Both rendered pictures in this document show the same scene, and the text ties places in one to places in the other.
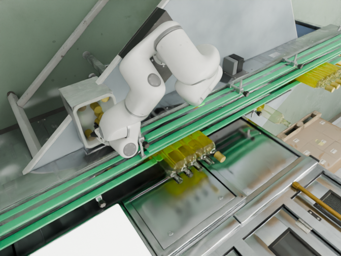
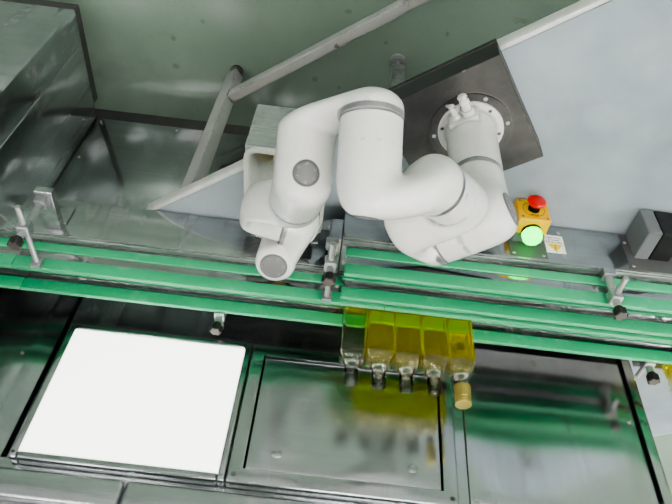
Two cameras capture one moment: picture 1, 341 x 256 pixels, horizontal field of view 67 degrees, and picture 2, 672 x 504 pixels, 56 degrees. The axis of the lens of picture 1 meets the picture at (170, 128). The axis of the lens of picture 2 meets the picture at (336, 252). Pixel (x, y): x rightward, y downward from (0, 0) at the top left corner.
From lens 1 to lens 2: 0.43 m
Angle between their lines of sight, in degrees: 25
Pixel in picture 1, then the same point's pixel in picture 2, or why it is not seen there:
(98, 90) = not seen: hidden behind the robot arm
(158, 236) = (255, 443)
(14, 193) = (114, 228)
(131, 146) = (278, 263)
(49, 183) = (164, 244)
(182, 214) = (324, 442)
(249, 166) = (533, 465)
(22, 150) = not seen: hidden behind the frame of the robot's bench
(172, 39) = (357, 122)
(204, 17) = (613, 101)
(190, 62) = (357, 175)
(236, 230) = not seen: outside the picture
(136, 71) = (288, 144)
